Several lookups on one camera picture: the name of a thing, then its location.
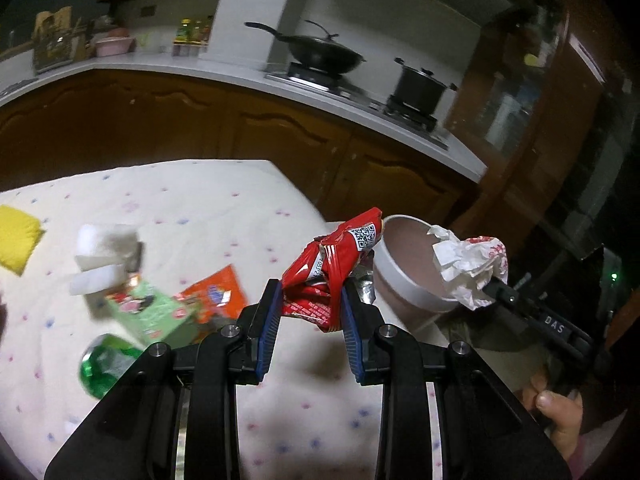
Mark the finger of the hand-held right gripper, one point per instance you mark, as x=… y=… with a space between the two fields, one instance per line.
x=507 y=296

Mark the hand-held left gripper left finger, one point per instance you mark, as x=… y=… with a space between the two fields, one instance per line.
x=267 y=331

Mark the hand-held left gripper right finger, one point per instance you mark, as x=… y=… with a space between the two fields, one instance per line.
x=353 y=346

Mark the white paper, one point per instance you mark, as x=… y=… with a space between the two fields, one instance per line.
x=470 y=265

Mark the white round bin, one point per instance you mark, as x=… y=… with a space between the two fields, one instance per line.
x=400 y=280

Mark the red snack wrapper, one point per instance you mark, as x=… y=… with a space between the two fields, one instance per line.
x=340 y=255

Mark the white sponge block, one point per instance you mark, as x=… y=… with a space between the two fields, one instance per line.
x=105 y=246

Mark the person's right forearm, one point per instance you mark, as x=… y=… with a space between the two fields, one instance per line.
x=595 y=455

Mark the person's right hand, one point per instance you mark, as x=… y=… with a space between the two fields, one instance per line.
x=555 y=410

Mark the orange snack packet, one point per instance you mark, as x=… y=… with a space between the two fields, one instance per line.
x=217 y=292

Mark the green carton box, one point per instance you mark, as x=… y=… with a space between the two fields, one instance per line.
x=150 y=310

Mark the white dotted tablecloth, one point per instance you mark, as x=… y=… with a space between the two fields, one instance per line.
x=200 y=200

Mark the green plastic bottle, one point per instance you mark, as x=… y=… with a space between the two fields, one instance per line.
x=105 y=362

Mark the small white foam block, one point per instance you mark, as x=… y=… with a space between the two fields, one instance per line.
x=95 y=282

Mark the brown glass door cabinet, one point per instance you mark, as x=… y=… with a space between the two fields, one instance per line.
x=530 y=110

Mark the black cooking pot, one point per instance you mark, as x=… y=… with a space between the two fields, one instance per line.
x=417 y=87

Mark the brown wooden base cabinets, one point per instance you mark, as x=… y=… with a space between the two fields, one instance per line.
x=175 y=120

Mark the steel gas stove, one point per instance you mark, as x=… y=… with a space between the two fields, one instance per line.
x=360 y=97

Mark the grey kitchen countertop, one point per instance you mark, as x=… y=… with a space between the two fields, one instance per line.
x=225 y=72

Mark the yellow sponge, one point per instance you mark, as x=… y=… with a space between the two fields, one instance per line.
x=15 y=240

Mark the black wok with lid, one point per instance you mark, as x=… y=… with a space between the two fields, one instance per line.
x=325 y=52

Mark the pink plastic basin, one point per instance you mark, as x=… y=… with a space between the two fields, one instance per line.
x=116 y=46

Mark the dish rack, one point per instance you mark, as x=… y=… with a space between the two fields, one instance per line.
x=57 y=42

